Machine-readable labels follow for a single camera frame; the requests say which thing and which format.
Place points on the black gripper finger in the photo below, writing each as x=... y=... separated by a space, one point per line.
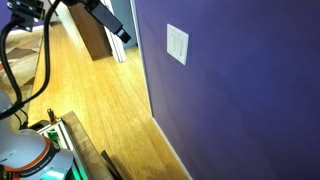
x=115 y=18
x=106 y=23

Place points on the brown wooden cabinet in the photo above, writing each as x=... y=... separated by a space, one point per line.
x=90 y=40

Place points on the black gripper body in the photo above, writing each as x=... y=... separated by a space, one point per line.
x=78 y=3

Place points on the small black clamp lever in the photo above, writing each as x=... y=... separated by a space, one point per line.
x=50 y=115

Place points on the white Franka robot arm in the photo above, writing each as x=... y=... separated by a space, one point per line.
x=23 y=150

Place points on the white wall corner trim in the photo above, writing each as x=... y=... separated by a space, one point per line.
x=141 y=56

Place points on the white door frame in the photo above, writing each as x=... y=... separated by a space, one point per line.
x=116 y=50

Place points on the white light switch plate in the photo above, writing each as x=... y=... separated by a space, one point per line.
x=177 y=43

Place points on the patterned rug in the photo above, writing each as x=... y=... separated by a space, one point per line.
x=23 y=60

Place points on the white baseboard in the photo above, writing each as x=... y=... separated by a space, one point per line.
x=171 y=150

